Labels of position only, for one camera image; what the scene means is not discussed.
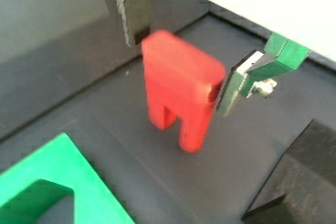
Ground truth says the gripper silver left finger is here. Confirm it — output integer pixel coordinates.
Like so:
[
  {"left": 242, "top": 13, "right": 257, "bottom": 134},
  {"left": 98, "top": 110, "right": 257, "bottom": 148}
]
[{"left": 117, "top": 0, "right": 150, "bottom": 46}]

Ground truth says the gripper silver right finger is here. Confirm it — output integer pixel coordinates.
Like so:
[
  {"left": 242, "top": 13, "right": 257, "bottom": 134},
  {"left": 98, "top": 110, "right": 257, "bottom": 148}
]
[{"left": 217, "top": 32, "right": 311, "bottom": 116}]

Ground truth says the red square-circle object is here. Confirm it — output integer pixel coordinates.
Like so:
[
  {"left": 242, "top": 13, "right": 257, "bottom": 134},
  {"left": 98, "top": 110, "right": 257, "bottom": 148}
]
[{"left": 142, "top": 30, "right": 226, "bottom": 152}]

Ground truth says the black curved regrasp stand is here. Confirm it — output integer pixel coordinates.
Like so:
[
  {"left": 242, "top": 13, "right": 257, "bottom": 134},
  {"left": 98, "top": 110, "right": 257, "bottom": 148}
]
[{"left": 242, "top": 120, "right": 336, "bottom": 224}]

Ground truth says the green shape-sorter fixture block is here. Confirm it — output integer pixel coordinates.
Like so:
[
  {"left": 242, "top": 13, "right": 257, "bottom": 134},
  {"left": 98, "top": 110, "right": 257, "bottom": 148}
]
[{"left": 0, "top": 134, "right": 135, "bottom": 224}]

